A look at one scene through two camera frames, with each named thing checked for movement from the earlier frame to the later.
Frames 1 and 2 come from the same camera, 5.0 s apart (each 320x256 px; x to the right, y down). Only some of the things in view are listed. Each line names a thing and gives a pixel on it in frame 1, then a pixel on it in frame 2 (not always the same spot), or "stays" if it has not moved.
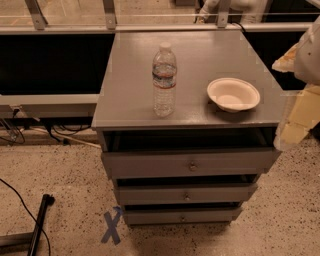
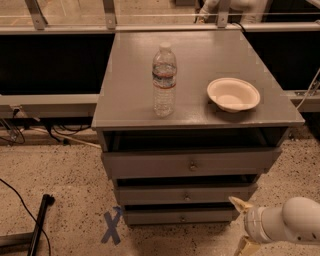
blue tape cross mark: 112,230 stays
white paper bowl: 233,95 stays
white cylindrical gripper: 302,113 to 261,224
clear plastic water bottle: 164,77 stays
